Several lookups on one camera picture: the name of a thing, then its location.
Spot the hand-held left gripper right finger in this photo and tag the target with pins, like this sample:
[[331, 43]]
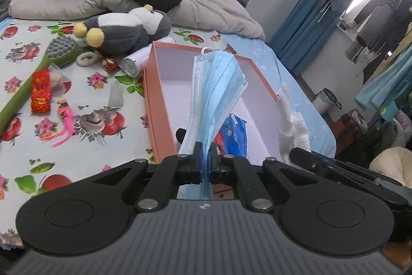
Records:
[[214, 165]]

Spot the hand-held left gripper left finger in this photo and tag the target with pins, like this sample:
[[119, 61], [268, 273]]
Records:
[[193, 170]]

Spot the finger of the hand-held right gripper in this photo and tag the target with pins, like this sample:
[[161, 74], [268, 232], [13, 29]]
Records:
[[322, 170]]

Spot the blue plastic bag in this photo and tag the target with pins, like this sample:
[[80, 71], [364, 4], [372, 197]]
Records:
[[235, 136]]

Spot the panda plush toy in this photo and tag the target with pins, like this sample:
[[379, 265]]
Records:
[[180, 136]]

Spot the white fluffy cloth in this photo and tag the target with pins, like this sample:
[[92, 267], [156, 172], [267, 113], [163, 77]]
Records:
[[294, 123]]

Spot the orange cardboard box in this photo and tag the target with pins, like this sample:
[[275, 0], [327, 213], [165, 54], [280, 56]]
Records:
[[154, 120]]

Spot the blue face mask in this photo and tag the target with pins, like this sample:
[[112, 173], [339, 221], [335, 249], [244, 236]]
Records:
[[219, 91]]

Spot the red bag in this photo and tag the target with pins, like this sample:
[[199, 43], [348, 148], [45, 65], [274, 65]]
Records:
[[349, 130]]

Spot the cream cushion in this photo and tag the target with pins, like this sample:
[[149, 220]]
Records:
[[392, 165]]

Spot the white trash bin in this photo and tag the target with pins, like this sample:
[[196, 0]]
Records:
[[328, 101]]

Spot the teal garment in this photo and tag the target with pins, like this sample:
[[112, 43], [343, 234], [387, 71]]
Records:
[[383, 91]]

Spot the fruit printed tablecloth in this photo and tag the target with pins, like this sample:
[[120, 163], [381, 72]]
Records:
[[80, 152]]

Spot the white spray can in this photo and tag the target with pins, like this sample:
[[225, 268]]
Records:
[[133, 64]]

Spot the small red pouch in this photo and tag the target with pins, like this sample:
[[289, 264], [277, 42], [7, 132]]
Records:
[[110, 65]]

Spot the blue curtain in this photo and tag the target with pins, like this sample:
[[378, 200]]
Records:
[[305, 36]]

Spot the pink tassel doll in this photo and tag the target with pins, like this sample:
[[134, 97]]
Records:
[[66, 120]]

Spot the grey penguin plush toy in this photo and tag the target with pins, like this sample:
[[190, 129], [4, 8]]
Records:
[[122, 33]]

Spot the light grey duvet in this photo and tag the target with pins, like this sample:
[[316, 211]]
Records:
[[199, 4]]

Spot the hanging dark coats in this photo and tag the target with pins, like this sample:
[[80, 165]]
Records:
[[383, 17]]

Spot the red foil packet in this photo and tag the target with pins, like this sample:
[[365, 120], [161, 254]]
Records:
[[41, 91]]

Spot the green massage brush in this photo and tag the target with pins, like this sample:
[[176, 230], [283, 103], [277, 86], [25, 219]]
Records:
[[61, 52]]

